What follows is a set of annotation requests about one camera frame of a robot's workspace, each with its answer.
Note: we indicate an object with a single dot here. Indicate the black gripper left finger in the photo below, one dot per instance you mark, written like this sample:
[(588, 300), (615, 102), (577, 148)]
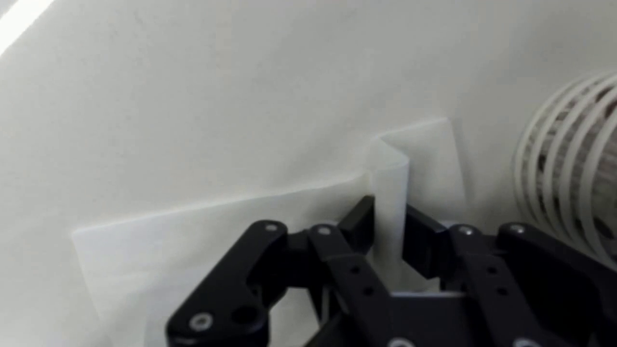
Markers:
[(237, 281)]

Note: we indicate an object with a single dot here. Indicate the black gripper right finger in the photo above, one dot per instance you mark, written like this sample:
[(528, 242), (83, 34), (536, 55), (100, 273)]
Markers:
[(488, 269)]

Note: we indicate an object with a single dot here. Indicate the white paper napkin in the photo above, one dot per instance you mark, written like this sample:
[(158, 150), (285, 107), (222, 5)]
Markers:
[(193, 237)]

